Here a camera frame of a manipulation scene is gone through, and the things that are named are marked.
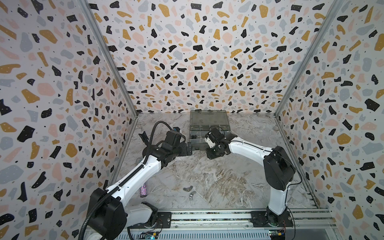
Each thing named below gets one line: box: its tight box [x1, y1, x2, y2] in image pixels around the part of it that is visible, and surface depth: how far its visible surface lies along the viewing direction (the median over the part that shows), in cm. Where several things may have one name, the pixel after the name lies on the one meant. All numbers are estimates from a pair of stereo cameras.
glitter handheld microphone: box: [139, 184, 148, 198], surface depth 81 cm
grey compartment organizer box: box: [189, 110, 231, 151], surface depth 127 cm
